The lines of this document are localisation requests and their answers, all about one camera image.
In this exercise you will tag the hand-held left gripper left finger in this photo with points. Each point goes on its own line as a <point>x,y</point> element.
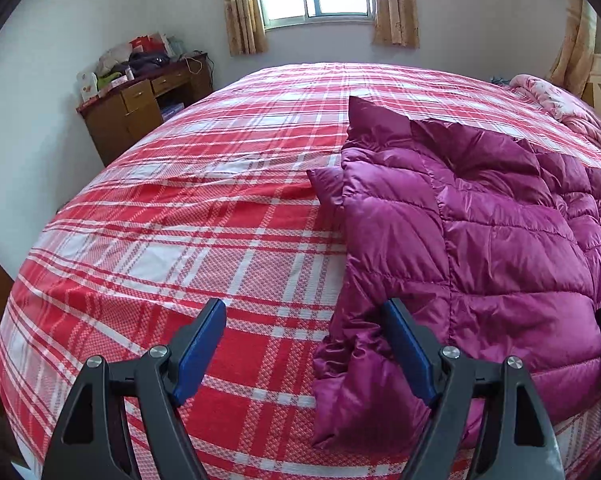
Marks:
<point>200,350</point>

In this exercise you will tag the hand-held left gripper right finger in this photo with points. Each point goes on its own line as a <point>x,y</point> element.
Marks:
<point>410,350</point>

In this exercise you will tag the magenta quilted down jacket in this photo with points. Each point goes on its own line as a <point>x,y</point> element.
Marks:
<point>505,240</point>

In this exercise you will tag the dark bundled clothes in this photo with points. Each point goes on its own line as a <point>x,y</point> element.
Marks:
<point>148,64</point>

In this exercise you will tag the red plaid bed sheet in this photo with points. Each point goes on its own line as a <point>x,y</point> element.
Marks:
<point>155,240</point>

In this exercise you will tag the pink floral quilt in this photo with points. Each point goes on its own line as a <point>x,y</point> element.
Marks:
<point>565,105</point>

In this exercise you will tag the brown wooden desk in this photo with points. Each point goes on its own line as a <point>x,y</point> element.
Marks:
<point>115,120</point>

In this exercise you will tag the green packet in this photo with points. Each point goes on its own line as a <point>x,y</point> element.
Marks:
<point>109,81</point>

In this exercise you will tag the white printed box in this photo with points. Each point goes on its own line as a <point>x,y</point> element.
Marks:
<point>87,87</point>

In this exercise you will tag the beige floral curtain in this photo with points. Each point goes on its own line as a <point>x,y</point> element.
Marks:
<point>575,50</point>
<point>395,5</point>
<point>243,10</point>

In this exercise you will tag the white plastic bag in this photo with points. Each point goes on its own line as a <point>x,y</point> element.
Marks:
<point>113,59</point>

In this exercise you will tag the clear plastic bag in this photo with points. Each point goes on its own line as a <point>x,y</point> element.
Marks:
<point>173,45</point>

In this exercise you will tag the red paper bag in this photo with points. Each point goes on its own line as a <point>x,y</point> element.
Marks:
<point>145,42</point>

